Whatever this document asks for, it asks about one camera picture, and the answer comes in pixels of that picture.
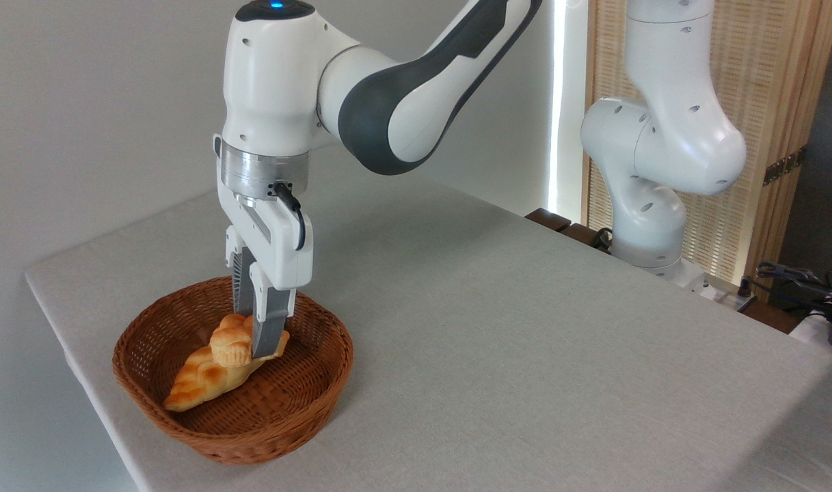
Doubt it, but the wooden slatted screen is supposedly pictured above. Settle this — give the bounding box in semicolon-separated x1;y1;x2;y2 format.
583;0;832;296

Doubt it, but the dark metal screen hinge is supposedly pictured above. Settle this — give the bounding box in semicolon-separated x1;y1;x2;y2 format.
763;146;807;187

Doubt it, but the round muffin bread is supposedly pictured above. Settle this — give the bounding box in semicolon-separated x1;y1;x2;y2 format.
209;314;255;368

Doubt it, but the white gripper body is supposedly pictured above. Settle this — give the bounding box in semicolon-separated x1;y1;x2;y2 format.
215;181;314;291

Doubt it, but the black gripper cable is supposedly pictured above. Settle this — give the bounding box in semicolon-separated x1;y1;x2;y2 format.
269;181;307;251

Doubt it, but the brown wicker basket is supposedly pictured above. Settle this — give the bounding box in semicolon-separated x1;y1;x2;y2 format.
112;275;354;466

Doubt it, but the black cable bundle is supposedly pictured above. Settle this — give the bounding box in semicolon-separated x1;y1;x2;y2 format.
737;262;832;323

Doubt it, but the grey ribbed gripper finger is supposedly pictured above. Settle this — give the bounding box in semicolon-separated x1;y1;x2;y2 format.
226;225;256;317
250;263;297;359

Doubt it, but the grey tablecloth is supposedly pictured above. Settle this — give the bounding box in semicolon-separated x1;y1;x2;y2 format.
25;161;832;492

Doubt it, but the long braided bread loaf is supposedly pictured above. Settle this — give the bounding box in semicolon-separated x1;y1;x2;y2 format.
163;329;291;412

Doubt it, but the dark brown wooden block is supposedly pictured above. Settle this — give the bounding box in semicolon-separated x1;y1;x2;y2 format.
525;208;572;232
559;223;612;254

